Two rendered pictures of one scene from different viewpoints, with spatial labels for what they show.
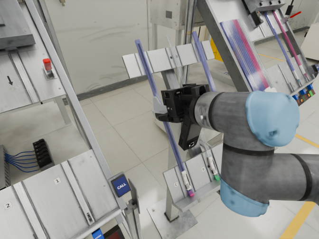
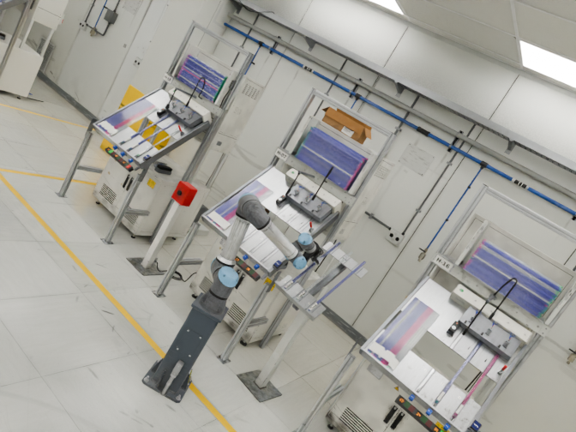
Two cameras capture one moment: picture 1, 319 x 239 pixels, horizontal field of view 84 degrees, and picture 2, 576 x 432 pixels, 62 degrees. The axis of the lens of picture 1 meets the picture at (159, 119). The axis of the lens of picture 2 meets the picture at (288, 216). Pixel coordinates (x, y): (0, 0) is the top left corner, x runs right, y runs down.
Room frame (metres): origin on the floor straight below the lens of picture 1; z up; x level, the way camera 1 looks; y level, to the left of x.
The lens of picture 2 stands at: (-1.15, -2.50, 1.74)
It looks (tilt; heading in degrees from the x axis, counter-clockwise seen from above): 12 degrees down; 63
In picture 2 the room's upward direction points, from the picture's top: 31 degrees clockwise
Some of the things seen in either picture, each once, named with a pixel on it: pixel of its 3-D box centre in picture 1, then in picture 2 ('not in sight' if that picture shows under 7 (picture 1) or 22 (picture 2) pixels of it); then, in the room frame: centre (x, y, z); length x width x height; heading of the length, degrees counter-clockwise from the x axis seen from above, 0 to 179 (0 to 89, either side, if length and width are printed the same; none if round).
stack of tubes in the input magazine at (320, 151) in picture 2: not in sight; (331, 158); (0.50, 0.64, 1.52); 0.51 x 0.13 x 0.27; 127
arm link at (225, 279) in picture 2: not in sight; (225, 281); (-0.15, -0.26, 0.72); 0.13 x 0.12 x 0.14; 88
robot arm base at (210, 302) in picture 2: not in sight; (215, 298); (-0.15, -0.26, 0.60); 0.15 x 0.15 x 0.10
